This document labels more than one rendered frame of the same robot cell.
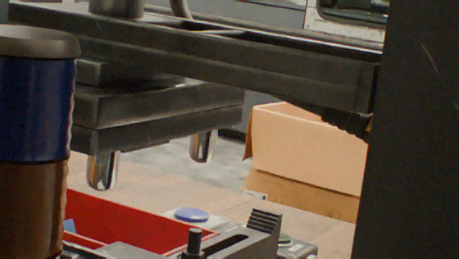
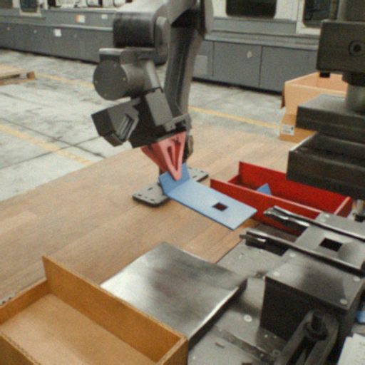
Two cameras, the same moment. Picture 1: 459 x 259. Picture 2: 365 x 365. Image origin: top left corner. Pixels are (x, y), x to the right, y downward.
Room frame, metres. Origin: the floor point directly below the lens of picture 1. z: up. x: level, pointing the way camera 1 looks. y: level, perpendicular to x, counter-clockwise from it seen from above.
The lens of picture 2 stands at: (0.11, 0.22, 1.30)
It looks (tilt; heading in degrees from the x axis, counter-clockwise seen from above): 25 degrees down; 9
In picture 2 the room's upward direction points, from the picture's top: straight up
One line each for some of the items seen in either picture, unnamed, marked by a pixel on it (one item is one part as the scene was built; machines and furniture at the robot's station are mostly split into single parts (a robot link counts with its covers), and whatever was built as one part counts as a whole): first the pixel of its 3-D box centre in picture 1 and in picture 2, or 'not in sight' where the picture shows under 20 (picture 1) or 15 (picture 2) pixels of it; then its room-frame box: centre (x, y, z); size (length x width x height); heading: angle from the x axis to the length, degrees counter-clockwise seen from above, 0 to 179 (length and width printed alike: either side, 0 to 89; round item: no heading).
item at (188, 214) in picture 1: (191, 219); not in sight; (0.97, 0.03, 0.93); 0.04 x 0.04 x 0.02
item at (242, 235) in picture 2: not in sight; (265, 240); (0.61, 0.17, 0.98); 0.07 x 0.02 x 0.01; 62
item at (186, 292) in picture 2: not in sight; (169, 291); (0.56, 0.31, 0.91); 0.17 x 0.16 x 0.02; 152
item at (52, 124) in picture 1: (19, 99); not in sight; (0.29, 0.07, 1.17); 0.04 x 0.04 x 0.03
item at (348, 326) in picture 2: not in sight; (327, 279); (0.59, 0.09, 0.94); 0.20 x 0.10 x 0.07; 152
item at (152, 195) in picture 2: not in sight; (172, 170); (0.92, 0.36, 0.94); 0.20 x 0.07 x 0.08; 152
